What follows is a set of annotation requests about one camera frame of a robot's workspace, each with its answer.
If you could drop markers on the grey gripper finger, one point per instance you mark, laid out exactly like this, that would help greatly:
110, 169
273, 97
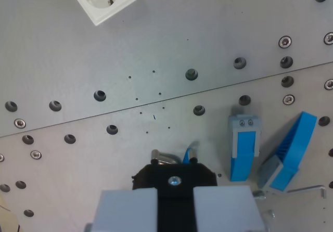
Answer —
223, 208
125, 211

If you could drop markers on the black plug with metal pins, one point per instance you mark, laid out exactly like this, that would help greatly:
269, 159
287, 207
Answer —
174, 174

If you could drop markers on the silver hex socket bolt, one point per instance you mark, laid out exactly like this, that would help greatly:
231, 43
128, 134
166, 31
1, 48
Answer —
284, 42
329, 84
288, 99
20, 123
36, 154
1, 157
329, 38

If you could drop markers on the small loose silver screw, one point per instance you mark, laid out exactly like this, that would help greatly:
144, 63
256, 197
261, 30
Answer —
271, 213

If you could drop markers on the blue and grey printed finger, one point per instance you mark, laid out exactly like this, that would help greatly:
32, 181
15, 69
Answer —
243, 148
294, 151

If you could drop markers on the silver allen key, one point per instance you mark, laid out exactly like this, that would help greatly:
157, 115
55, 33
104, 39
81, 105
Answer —
312, 189

